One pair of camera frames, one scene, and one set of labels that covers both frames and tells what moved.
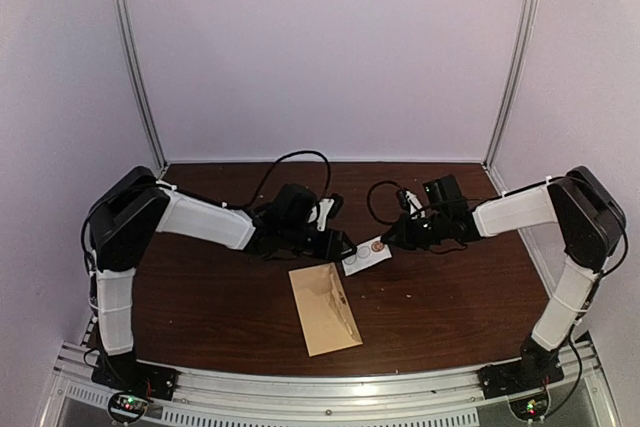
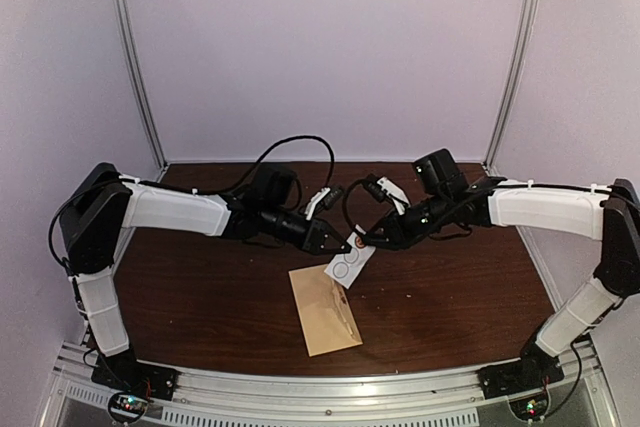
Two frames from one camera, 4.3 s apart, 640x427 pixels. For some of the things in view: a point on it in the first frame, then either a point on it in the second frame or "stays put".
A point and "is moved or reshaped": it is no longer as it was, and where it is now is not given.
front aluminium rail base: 448,398 stays put
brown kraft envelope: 326,317 stays put
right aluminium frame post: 521,59 stays put
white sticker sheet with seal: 367,255 is moved or reshaped
